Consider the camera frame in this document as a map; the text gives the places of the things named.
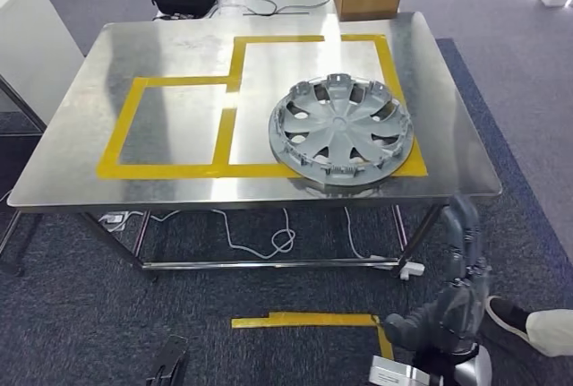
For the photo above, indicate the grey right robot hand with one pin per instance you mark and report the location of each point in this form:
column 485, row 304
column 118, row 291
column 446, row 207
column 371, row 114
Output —
column 461, row 312

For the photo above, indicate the grey plastic wheel hubcap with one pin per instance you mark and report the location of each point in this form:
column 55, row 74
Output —
column 340, row 134

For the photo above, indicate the yellow tape on workbench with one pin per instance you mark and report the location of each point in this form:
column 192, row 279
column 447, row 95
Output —
column 225, row 134

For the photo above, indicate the black robot body part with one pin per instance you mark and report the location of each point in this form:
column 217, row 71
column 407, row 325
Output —
column 167, row 362

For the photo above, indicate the stainless steel workbench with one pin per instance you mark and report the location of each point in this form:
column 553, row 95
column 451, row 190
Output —
column 179, row 51

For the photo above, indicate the person's shoe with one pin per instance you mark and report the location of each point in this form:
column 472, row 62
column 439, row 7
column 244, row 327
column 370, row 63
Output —
column 506, row 318

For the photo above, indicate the white power strip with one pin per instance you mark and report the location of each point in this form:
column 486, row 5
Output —
column 411, row 270

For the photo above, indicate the yellow stepped floor tape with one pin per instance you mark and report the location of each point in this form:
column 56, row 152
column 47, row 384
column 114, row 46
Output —
column 313, row 320

